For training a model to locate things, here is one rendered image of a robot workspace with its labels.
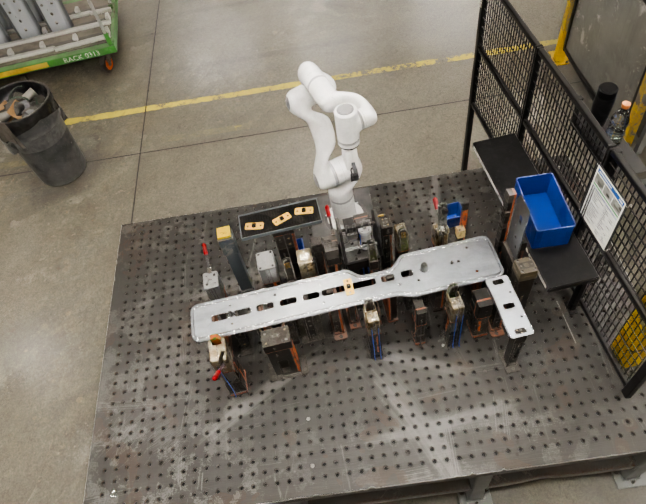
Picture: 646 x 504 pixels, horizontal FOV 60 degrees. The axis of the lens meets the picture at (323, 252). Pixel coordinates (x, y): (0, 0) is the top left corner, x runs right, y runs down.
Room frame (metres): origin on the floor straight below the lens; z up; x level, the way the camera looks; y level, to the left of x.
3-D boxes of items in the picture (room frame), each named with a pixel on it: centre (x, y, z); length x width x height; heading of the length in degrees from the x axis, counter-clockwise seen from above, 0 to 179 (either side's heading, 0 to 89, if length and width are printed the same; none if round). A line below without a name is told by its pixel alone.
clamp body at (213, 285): (1.46, 0.52, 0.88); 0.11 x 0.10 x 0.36; 2
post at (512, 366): (0.95, -0.71, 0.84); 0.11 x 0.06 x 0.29; 2
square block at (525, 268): (1.20, -0.82, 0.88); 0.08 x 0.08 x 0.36; 2
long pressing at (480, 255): (1.30, -0.06, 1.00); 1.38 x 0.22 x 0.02; 92
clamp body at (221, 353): (1.11, 0.50, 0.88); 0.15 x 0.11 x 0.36; 2
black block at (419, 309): (1.15, -0.36, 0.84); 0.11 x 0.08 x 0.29; 2
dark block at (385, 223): (1.53, -0.30, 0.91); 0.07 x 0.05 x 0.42; 2
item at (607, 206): (1.24, -1.10, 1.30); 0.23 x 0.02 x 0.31; 2
